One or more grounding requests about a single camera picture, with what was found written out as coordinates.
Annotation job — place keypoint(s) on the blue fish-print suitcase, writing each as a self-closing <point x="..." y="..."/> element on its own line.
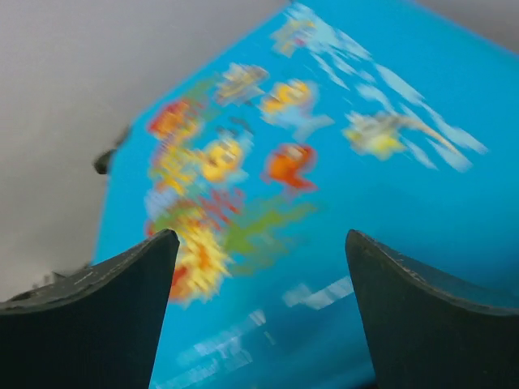
<point x="333" y="115"/>

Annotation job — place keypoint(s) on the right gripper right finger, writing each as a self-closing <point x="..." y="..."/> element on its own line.
<point x="428" y="329"/>

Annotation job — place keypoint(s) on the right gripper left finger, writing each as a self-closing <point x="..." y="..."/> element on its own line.
<point x="97" y="328"/>

